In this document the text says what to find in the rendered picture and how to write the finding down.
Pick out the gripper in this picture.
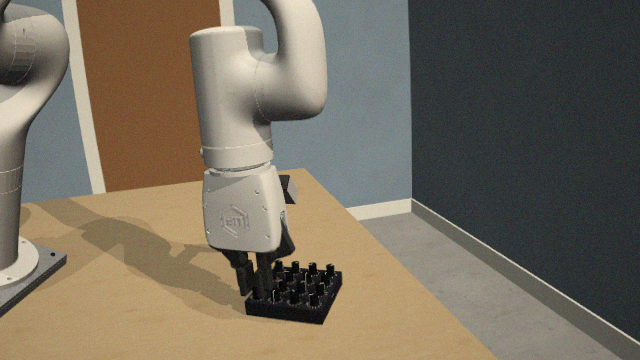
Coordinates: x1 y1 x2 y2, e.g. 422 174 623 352
202 161 295 299

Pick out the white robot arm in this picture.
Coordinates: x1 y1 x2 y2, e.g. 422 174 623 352
0 0 328 291

